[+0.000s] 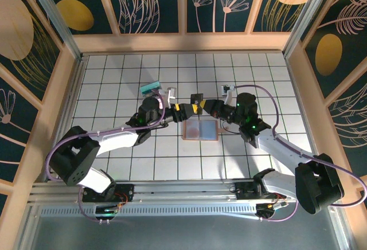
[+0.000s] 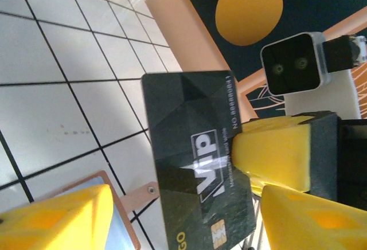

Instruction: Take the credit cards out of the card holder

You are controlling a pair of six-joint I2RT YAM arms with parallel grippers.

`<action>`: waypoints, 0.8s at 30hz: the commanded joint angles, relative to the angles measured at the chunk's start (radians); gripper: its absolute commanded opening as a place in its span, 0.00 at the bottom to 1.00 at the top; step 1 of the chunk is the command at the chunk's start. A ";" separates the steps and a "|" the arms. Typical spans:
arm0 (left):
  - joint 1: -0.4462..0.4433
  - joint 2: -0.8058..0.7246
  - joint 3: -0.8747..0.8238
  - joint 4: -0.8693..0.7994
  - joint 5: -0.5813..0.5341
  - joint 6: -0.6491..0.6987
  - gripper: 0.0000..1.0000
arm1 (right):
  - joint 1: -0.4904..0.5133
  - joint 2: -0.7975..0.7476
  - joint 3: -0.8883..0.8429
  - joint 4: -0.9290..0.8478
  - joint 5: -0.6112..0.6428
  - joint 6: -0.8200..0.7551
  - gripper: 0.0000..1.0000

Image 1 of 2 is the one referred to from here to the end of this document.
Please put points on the black credit card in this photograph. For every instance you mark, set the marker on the black credit card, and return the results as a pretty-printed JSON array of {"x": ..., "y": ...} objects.
[{"x": 196, "y": 98}]

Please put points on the white card with red circle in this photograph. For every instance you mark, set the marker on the white card with red circle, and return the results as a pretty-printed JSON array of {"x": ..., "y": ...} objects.
[{"x": 192, "y": 132}]

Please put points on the tan leather card holder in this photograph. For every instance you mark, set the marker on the tan leather card holder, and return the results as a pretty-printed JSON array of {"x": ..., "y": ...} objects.
[{"x": 207, "y": 131}]

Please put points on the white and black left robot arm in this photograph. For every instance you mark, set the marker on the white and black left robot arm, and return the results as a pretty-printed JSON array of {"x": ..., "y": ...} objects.
[{"x": 114, "y": 142}]

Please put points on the black card stack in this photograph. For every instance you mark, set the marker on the black card stack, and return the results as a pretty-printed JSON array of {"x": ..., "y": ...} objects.
[{"x": 150, "y": 94}]

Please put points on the small controller board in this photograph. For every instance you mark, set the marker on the small controller board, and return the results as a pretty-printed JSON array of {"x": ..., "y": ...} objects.
[
  {"x": 107, "y": 210},
  {"x": 269, "y": 208}
]

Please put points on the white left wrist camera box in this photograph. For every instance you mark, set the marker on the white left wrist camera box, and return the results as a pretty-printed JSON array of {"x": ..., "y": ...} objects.
[{"x": 171, "y": 92}]

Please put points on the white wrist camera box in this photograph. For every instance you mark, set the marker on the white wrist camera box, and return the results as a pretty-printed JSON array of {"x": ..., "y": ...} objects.
[
  {"x": 226, "y": 89},
  {"x": 171, "y": 92}
]

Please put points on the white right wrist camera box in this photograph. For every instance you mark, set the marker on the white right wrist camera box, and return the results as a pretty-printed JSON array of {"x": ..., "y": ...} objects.
[{"x": 226, "y": 89}]

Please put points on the aluminium mounting rail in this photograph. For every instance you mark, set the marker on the aluminium mounting rail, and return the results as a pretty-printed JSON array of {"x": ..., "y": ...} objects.
[{"x": 183, "y": 188}]

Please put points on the aluminium side rail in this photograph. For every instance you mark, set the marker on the aluminium side rail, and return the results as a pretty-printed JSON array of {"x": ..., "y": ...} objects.
[{"x": 73, "y": 89}]

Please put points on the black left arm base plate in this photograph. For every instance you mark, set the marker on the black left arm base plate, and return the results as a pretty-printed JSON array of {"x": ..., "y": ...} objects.
[{"x": 126, "y": 189}]

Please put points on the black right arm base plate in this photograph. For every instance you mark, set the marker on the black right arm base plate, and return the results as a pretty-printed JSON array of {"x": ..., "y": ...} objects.
[{"x": 243, "y": 189}]

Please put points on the aluminium corner post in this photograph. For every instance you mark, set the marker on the aluminium corner post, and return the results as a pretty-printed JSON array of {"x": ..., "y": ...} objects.
[
  {"x": 55, "y": 17},
  {"x": 306, "y": 17}
]

